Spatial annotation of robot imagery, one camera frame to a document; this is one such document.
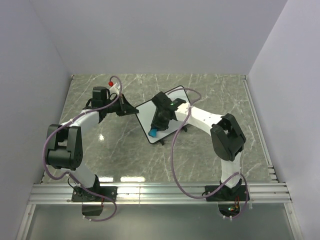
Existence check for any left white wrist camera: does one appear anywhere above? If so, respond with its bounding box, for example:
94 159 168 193
108 81 121 94

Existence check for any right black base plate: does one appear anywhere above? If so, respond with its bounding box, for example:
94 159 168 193
206 185 250 202

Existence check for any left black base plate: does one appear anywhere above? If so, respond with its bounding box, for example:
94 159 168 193
71 185 118 203

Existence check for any aluminium front rail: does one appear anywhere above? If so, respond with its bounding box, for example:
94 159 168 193
27 182 292 205

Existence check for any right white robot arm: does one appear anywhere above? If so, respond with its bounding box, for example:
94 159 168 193
150 91 246 200

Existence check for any small black-framed whiteboard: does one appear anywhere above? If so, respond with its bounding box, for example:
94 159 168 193
136 85 190 145

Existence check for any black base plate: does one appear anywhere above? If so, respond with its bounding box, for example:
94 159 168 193
206 185 250 202
71 185 118 203

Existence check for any aluminium right side rail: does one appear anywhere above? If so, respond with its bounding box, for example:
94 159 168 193
241 75 279 183

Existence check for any blue whiteboard eraser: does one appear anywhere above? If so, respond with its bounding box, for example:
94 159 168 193
148 128 158 138

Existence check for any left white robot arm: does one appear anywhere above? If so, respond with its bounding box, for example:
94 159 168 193
42 85 139 201

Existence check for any aluminium rail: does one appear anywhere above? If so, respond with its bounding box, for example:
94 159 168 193
27 182 292 205
241 75 279 183

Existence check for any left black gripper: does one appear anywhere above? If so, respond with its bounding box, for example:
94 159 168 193
103 93 139 117

